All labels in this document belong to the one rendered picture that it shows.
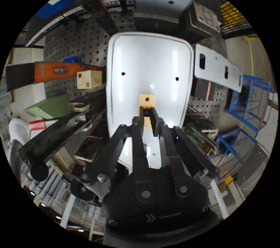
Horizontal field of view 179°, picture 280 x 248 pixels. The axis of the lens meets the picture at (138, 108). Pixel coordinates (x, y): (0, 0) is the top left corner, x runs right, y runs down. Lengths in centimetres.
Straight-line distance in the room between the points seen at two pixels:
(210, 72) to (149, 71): 18
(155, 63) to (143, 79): 5
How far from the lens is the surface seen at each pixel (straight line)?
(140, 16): 27
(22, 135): 76
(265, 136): 808
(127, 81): 21
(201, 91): 30
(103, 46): 59
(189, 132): 30
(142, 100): 20
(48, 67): 15
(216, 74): 32
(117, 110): 24
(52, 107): 63
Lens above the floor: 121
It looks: 69 degrees down
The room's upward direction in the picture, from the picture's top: 178 degrees counter-clockwise
